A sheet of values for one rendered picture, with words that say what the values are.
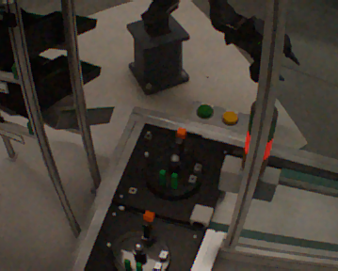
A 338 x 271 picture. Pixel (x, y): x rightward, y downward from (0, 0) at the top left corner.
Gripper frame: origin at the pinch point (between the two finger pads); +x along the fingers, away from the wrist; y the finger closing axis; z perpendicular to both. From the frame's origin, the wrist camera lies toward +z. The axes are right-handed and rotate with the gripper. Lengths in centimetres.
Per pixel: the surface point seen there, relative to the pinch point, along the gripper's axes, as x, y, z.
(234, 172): -21, 1, 46
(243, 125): -2.6, -18.4, 10.8
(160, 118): -21.3, -29.9, 9.6
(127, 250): -25, -32, 51
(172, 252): -16, -28, 50
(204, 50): -7.5, -30.1, -29.5
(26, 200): -48, -60, 33
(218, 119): -8.4, -21.9, 9.4
